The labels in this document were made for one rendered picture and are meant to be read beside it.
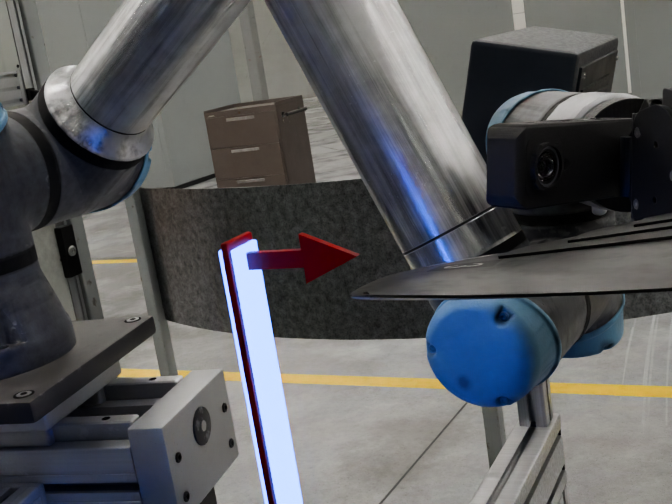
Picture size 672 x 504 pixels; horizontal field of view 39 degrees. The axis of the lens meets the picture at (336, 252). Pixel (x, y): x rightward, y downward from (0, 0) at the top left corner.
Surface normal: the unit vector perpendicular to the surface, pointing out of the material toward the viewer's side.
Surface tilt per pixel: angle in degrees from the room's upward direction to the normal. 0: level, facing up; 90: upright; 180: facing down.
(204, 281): 90
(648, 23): 90
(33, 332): 72
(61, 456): 90
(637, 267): 1
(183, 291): 90
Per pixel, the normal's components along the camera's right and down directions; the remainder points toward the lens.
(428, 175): -0.15, 0.07
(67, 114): 0.07, -0.16
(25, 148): 0.71, -0.43
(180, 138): 0.88, -0.04
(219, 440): 0.95, -0.09
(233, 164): -0.41, 0.26
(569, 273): -0.14, -0.97
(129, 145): 0.78, 0.20
